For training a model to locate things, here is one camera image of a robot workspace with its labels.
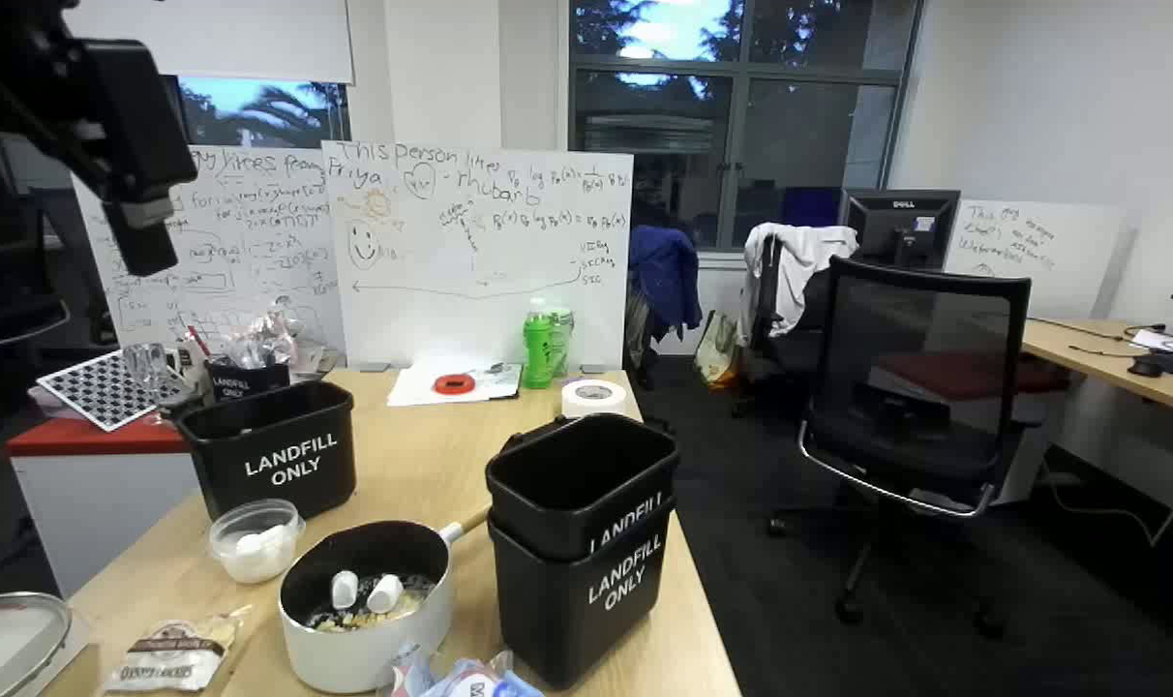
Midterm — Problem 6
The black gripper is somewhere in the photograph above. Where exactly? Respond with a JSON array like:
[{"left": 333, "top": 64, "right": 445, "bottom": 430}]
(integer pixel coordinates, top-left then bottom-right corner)
[{"left": 72, "top": 40, "right": 196, "bottom": 273}]

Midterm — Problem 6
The nested black bin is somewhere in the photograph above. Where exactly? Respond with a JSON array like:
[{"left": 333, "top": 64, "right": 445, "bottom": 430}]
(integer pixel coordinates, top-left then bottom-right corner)
[{"left": 482, "top": 415, "right": 679, "bottom": 561}]

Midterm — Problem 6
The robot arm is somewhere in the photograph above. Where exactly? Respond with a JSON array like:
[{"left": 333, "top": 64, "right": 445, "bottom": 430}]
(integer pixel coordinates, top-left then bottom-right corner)
[{"left": 0, "top": 0, "right": 196, "bottom": 417}]

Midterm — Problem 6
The black landfill bin with trash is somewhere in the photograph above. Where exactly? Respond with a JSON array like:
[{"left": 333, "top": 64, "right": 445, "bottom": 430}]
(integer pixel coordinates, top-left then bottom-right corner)
[{"left": 178, "top": 383, "right": 355, "bottom": 519}]

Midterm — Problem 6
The checkerboard calibration board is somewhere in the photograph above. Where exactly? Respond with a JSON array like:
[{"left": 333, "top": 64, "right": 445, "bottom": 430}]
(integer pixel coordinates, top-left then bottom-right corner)
[{"left": 40, "top": 344, "right": 178, "bottom": 435}]

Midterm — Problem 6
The large whiteboard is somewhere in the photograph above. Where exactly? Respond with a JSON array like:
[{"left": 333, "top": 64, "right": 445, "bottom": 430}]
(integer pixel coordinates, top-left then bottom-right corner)
[{"left": 326, "top": 143, "right": 633, "bottom": 368}]

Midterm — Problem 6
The white cabinet with red top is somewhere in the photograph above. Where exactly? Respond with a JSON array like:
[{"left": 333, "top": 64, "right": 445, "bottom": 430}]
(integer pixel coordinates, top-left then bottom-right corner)
[{"left": 6, "top": 417, "right": 196, "bottom": 595}]

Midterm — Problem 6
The clear plastic cup of marshmallows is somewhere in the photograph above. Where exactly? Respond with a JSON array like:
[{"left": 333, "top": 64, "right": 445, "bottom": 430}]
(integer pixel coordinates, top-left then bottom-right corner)
[{"left": 208, "top": 499, "right": 300, "bottom": 583}]

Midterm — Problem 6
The green bottle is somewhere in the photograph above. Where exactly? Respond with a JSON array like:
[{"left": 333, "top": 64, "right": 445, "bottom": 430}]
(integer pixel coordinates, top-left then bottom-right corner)
[{"left": 524, "top": 303, "right": 571, "bottom": 388}]

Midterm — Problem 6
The glass pot lid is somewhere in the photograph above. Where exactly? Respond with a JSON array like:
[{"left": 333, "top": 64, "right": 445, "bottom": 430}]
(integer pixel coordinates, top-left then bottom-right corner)
[{"left": 0, "top": 591, "right": 72, "bottom": 697}]

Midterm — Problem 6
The white tape roll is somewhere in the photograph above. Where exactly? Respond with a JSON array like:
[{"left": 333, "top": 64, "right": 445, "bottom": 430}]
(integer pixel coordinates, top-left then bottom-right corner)
[{"left": 562, "top": 380, "right": 627, "bottom": 417}]

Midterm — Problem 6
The small snack packet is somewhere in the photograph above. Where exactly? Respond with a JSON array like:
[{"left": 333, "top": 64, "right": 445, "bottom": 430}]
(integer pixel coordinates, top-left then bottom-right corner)
[{"left": 106, "top": 602, "right": 246, "bottom": 692}]

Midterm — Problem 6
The blue jacket on chair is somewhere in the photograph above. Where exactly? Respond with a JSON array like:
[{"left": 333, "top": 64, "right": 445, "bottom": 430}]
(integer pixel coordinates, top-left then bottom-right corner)
[{"left": 627, "top": 223, "right": 700, "bottom": 339}]

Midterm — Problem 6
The blue marshmallow bag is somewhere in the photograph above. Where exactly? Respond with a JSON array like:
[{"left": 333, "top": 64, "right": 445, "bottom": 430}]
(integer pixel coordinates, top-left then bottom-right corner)
[{"left": 389, "top": 652, "right": 546, "bottom": 697}]

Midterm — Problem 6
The white cloth on chair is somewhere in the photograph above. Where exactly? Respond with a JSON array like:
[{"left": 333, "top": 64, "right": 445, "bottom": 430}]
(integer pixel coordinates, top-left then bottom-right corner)
[{"left": 743, "top": 219, "right": 858, "bottom": 338}]

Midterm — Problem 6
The black computer monitor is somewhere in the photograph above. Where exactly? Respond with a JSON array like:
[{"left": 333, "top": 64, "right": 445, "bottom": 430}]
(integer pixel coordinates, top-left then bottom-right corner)
[{"left": 840, "top": 191, "right": 961, "bottom": 271}]

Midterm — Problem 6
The black mesh office chair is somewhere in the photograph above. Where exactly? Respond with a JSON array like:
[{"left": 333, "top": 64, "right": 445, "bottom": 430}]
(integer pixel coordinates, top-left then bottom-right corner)
[{"left": 797, "top": 258, "right": 1030, "bottom": 622}]

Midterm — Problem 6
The wooden side desk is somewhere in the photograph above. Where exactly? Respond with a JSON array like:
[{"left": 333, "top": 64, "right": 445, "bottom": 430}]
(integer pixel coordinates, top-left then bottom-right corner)
[{"left": 1023, "top": 320, "right": 1173, "bottom": 409}]

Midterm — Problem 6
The white saucepan with wooden handle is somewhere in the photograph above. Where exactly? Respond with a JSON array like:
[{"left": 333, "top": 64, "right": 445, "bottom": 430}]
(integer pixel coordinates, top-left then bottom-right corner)
[{"left": 277, "top": 515, "right": 479, "bottom": 692}]

